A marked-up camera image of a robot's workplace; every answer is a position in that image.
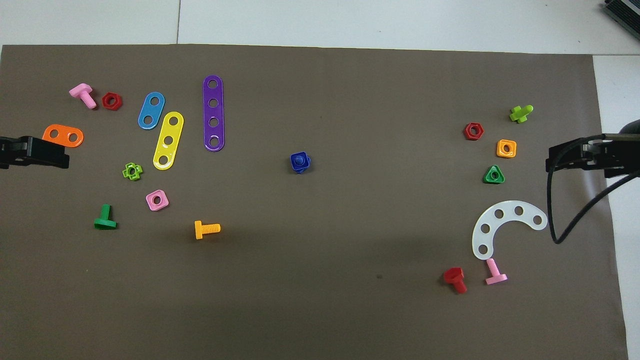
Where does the white curved five-hole plate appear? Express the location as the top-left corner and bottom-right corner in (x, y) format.
(471, 200), (549, 261)

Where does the pink square plastic nut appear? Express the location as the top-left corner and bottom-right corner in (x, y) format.
(145, 189), (170, 212)

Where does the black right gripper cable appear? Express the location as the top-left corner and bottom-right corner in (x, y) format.
(547, 133), (640, 245)

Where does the dark green triangular nut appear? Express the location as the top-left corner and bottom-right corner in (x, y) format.
(483, 164), (506, 185)

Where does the orange three-hole plastic plate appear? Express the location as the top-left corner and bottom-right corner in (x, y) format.
(42, 124), (85, 149)

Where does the pink plastic screw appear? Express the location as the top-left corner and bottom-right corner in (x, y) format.
(485, 258), (508, 286)
(69, 83), (98, 110)

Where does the lime green plastic screw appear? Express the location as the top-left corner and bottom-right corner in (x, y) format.
(509, 104), (534, 124)

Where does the yellow three-hole plastic plate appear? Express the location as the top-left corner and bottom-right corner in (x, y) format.
(152, 111), (185, 171)

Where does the black ribbed electronic device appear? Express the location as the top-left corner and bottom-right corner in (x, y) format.
(602, 0), (640, 42)

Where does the brown paper mat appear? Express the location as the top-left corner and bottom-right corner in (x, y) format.
(0, 44), (630, 360)

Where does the red plastic screw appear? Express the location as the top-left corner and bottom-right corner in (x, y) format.
(443, 267), (468, 295)

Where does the dark green plastic screw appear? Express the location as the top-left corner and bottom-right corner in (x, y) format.
(93, 203), (118, 231)

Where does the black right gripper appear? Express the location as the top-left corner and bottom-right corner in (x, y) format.
(545, 134), (640, 179)

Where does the purple four-hole plastic plate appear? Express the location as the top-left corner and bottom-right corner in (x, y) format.
(202, 75), (226, 152)

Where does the blue two-hole plastic plate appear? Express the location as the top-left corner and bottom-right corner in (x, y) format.
(137, 91), (166, 131)

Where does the orange plastic screw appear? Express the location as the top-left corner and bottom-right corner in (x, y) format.
(194, 220), (221, 240)

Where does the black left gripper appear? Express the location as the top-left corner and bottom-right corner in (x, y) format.
(0, 136), (70, 170)

